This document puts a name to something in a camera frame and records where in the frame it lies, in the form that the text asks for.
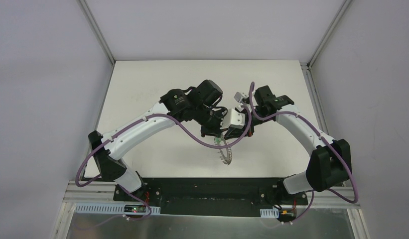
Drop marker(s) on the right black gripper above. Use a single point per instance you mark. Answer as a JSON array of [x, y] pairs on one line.
[[237, 132]]

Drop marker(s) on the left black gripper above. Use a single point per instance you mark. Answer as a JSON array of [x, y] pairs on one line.
[[210, 128]]

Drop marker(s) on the metal disc with key rings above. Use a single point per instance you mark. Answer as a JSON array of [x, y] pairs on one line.
[[225, 153]]

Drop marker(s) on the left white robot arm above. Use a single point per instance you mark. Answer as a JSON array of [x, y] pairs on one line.
[[177, 105]]

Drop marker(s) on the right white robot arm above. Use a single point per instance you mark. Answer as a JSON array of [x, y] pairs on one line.
[[330, 159]]

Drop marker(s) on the left controller board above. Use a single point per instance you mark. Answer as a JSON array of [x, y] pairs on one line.
[[135, 209]]

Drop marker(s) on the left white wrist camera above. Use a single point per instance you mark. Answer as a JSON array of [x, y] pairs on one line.
[[233, 119]]

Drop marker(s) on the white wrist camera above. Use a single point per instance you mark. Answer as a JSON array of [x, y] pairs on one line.
[[242, 99], [233, 119]]

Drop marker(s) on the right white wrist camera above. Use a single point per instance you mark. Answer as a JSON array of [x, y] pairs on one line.
[[242, 99]]

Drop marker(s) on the aluminium frame rail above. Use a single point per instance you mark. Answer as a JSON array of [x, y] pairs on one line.
[[87, 12]]

